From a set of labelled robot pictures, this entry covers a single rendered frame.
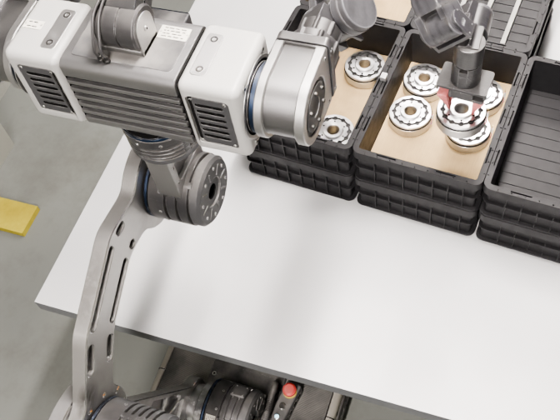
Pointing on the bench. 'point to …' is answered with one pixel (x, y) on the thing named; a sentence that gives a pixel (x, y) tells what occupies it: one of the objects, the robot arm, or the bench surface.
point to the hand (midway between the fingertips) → (461, 107)
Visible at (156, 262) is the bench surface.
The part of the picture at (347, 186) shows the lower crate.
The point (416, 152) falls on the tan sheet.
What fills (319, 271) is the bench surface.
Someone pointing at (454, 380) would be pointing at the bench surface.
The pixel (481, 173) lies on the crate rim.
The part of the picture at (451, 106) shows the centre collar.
